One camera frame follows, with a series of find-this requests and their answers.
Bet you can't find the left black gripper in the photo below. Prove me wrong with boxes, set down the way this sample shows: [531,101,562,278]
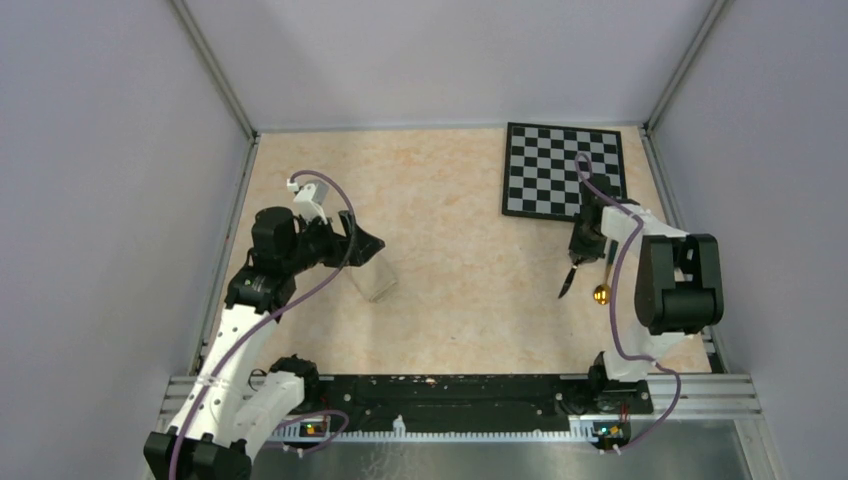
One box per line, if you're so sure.
[283,209,384,274]

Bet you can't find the black white checkerboard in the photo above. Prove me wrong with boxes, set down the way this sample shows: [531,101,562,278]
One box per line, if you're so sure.
[501,122,627,222]

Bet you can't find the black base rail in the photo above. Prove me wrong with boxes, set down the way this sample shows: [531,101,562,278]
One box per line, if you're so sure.
[295,374,654,433]

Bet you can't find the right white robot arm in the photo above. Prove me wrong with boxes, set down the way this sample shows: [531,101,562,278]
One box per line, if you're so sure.
[568,173,724,412]

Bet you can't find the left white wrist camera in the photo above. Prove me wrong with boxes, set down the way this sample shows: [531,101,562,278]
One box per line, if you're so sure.
[287,180,329,224]

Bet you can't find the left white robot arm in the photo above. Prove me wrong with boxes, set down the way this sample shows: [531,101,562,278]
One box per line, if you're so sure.
[143,207,385,479]

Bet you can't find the silver knife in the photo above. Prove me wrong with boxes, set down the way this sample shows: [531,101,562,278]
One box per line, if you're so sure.
[558,258,586,299]

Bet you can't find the gold spoon green handle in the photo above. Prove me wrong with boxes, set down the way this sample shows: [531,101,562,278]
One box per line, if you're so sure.
[593,240,619,305]

